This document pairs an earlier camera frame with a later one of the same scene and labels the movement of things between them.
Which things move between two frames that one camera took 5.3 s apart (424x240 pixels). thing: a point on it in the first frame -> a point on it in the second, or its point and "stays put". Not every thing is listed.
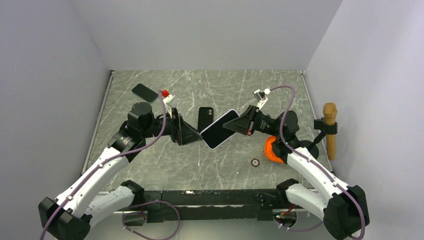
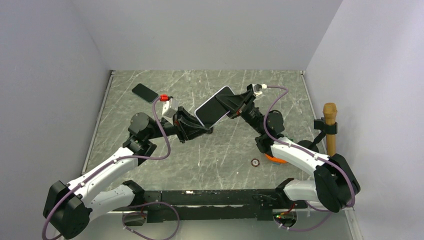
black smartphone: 145,93 stays put
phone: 216,134 -> 213,110
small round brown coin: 255,162 stays put
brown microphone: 330,110 stays put
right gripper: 245,124 -> 240,103
